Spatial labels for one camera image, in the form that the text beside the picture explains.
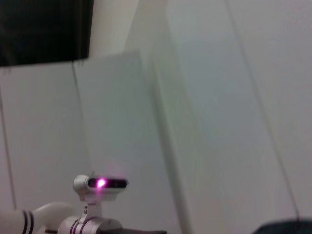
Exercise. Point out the white robot head camera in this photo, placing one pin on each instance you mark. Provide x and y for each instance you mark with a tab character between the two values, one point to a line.
100	187

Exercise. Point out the dark teal insulated lunch bag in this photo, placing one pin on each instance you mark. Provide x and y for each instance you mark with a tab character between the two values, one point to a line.
282	226

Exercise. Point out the black wall panel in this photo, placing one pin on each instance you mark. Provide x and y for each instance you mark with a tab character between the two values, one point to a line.
44	31

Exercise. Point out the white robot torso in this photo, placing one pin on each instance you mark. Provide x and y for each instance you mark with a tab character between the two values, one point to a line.
61	219

